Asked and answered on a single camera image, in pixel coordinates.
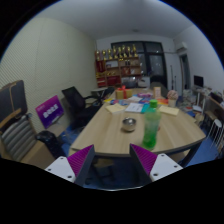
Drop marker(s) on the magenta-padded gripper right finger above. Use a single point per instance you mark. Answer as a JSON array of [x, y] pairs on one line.
[[165, 165]]

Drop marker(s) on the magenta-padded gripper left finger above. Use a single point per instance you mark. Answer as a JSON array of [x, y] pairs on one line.
[[60, 166]]

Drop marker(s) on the green drink bottle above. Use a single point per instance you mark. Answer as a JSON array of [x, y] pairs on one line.
[[151, 128]]

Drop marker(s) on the low wooden bench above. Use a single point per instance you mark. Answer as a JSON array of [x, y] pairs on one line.
[[38, 156]]

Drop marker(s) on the grey ribbed suitcase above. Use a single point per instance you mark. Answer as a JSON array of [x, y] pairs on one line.
[[16, 136]]

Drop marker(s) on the small steel cup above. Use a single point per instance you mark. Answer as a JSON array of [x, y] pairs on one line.
[[129, 124]]

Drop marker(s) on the purple sign board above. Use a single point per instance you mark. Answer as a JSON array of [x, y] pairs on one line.
[[49, 111]]

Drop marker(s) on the teal book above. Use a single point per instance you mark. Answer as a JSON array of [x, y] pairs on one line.
[[145, 108]]

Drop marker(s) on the white round stool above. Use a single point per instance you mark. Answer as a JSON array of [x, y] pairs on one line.
[[216, 128]]

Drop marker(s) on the orange book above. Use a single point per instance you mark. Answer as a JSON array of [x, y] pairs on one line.
[[162, 101]]

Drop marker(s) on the black office chair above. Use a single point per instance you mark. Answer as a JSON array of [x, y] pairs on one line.
[[76, 103]]

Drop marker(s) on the white paper sheet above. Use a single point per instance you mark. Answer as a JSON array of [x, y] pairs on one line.
[[134, 107]]

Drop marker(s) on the potted pink flowers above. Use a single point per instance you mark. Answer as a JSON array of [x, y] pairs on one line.
[[172, 96]]

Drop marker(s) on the beige standing box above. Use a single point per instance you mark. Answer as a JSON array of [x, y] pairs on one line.
[[157, 92]]

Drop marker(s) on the cluttered wooden desk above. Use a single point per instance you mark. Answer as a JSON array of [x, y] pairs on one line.
[[206, 103]]

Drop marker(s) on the blue flat box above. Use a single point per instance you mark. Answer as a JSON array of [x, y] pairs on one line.
[[118, 101]]

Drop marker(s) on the black laptop bag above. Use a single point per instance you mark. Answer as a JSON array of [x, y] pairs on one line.
[[11, 100]]

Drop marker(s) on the yellow gift box red ribbon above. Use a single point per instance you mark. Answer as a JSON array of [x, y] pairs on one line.
[[123, 93]]

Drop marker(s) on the small white side table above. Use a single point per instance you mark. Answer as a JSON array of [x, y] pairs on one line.
[[98, 90]]

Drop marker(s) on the black computer monitor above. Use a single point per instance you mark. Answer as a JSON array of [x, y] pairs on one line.
[[198, 81]]

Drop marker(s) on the black framed glass door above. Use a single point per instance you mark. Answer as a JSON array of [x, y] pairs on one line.
[[155, 63]]

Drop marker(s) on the wooden shelf unit with trophies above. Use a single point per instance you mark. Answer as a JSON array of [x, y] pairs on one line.
[[116, 68]]

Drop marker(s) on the white wall air conditioner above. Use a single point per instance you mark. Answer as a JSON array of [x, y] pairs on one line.
[[182, 47]]

